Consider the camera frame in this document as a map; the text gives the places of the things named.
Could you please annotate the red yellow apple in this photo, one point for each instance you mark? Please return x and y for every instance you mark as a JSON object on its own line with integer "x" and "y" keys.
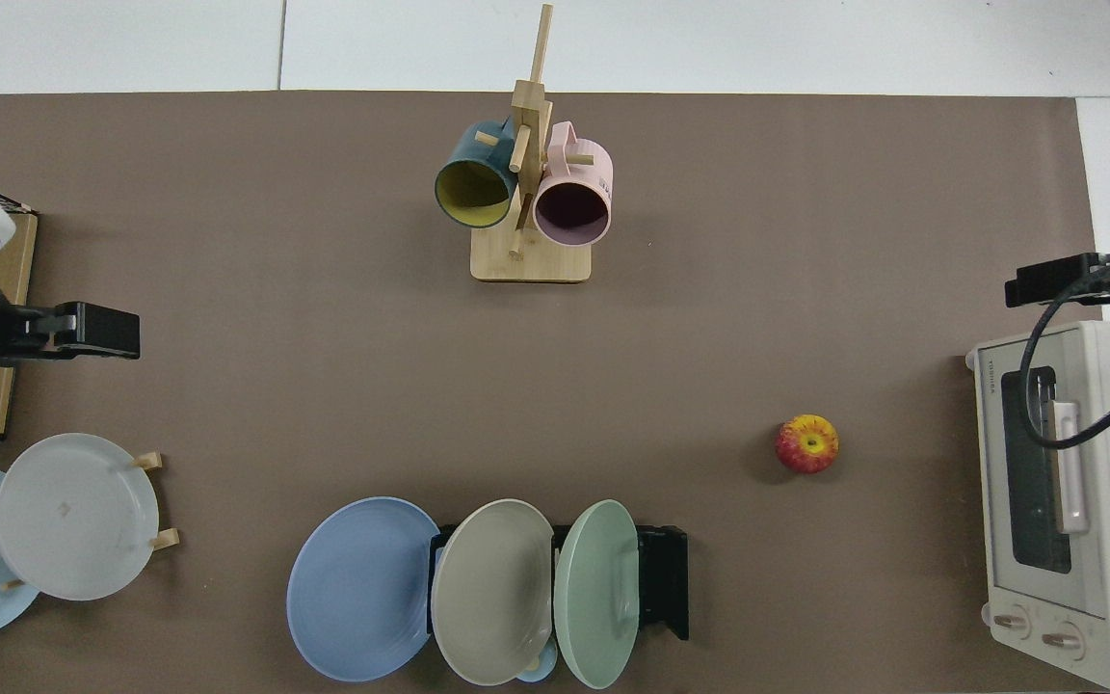
{"x": 806, "y": 445}

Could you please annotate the wooden plate rack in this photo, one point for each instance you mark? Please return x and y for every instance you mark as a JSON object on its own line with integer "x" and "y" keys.
{"x": 150, "y": 461}

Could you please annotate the grey plate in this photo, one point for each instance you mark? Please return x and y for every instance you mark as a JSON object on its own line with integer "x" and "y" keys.
{"x": 73, "y": 520}

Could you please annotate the beige plate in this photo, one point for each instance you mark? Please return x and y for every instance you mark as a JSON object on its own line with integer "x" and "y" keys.
{"x": 492, "y": 593}

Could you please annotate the black dish rack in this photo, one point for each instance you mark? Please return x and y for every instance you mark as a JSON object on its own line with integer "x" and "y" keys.
{"x": 666, "y": 578}

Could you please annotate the green plate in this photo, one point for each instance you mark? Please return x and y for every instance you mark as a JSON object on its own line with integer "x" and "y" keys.
{"x": 594, "y": 598}

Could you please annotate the brown table cloth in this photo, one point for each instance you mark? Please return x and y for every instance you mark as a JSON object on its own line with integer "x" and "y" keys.
{"x": 276, "y": 337}

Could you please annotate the teal mug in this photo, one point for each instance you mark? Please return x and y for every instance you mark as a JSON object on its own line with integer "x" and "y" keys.
{"x": 473, "y": 193}

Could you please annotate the wooden cup stand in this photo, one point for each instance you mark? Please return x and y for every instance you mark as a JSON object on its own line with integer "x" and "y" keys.
{"x": 531, "y": 260}

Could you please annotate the pink mug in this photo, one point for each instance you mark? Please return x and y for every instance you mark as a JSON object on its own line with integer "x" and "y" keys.
{"x": 571, "y": 212}

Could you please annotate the small blue round thing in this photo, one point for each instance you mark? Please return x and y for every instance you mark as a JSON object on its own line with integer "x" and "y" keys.
{"x": 538, "y": 670}

